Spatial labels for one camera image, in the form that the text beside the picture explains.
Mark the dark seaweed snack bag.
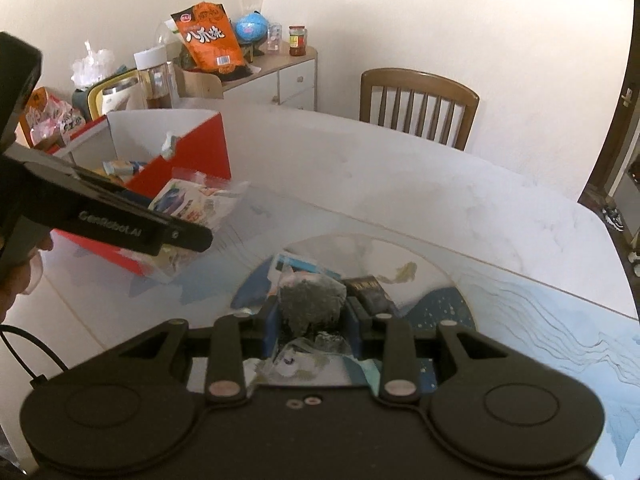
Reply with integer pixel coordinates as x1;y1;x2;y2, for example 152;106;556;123
278;272;347;337

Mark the blueberry bread package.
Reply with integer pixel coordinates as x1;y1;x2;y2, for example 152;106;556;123
140;168;250;283

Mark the dark brown snack packet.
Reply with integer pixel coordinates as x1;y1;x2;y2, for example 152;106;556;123
343;275;397;316

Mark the person's left hand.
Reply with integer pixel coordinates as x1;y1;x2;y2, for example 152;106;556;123
0;235;53;321

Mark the yellow container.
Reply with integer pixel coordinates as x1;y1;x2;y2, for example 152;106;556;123
87;68;144;120

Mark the red cardboard box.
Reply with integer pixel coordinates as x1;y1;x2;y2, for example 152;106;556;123
49;107;234;278

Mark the white thermos cup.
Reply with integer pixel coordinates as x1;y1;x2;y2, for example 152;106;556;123
101;76;139;115

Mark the glass tea bottle white lid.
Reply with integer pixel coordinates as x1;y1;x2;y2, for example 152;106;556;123
134;44;172;110

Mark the orange snack bag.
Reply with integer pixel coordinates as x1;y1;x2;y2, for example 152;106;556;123
171;2;250;81

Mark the blue globe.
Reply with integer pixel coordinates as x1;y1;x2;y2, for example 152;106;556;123
233;11;269;56

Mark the white side cabinet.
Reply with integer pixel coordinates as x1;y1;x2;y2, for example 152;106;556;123
222;44;318;110

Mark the wooden chair far side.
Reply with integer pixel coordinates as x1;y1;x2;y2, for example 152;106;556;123
359;67;480;151

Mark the clear drinking glass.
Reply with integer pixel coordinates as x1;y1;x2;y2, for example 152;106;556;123
267;23;282;53

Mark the red-lid sauce jar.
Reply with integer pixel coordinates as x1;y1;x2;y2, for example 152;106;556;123
288;25;307;56

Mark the black cable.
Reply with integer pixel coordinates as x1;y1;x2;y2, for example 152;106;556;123
0;324;68;390

